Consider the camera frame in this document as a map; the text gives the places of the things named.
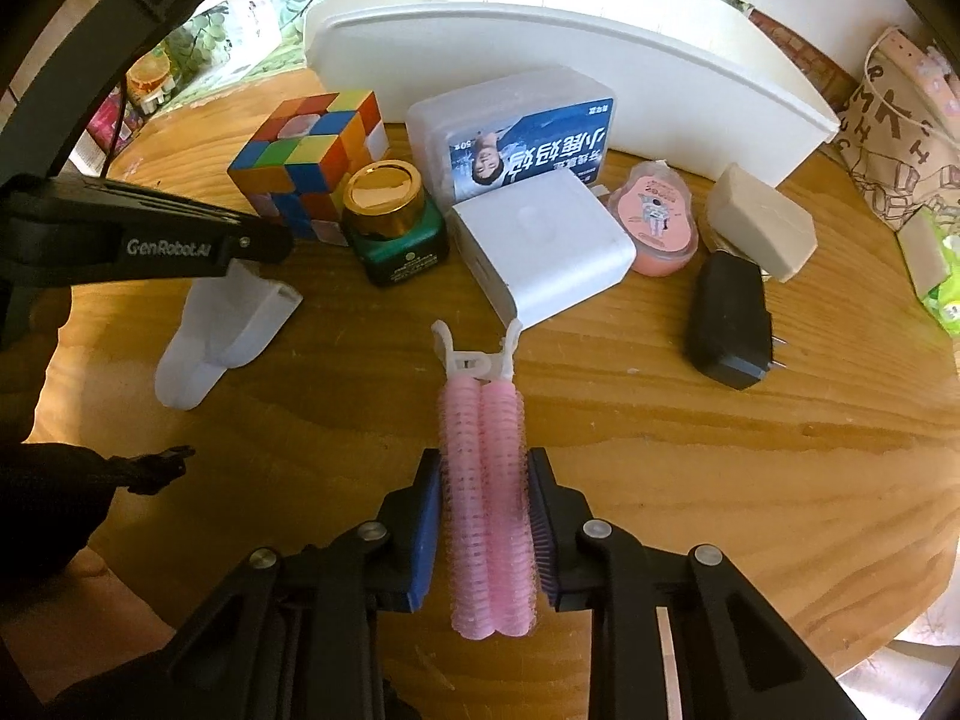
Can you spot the white plastic storage bin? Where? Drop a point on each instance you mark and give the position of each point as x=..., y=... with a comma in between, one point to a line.
x=600, y=52

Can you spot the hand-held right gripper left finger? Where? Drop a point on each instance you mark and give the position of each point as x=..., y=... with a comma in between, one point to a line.
x=424, y=540

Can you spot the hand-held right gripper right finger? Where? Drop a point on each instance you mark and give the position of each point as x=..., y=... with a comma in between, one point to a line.
x=544, y=532

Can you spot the beige soap bar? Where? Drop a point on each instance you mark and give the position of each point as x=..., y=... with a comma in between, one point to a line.
x=761, y=229
x=922, y=255

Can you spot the green jar with gold lid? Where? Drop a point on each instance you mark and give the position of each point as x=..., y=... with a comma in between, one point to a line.
x=390, y=225

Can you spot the white charger block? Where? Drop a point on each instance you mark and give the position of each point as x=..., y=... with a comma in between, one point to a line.
x=540, y=247

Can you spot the pink correction tape dispenser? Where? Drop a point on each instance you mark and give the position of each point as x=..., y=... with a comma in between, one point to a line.
x=656, y=225

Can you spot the beige lettered tote bag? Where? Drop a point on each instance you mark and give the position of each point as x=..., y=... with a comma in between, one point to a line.
x=892, y=135

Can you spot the pink printed pack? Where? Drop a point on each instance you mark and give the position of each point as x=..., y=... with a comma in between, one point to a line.
x=105, y=139

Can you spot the white carton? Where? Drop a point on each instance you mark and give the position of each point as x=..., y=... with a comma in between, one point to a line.
x=247, y=34

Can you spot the multicoloured puzzle cube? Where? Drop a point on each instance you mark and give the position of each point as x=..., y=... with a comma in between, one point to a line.
x=300, y=157

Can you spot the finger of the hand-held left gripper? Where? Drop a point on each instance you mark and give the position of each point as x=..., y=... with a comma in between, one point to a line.
x=161, y=463

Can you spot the clear plastic box blue label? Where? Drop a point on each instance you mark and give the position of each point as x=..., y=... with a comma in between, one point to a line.
x=510, y=127

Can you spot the pink hair roller clip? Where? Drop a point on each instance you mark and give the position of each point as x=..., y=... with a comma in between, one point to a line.
x=491, y=480

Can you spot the green wipes packet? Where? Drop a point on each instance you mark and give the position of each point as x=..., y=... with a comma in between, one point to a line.
x=949, y=292

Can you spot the black power adapter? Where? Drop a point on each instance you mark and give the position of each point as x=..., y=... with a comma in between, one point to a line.
x=731, y=315

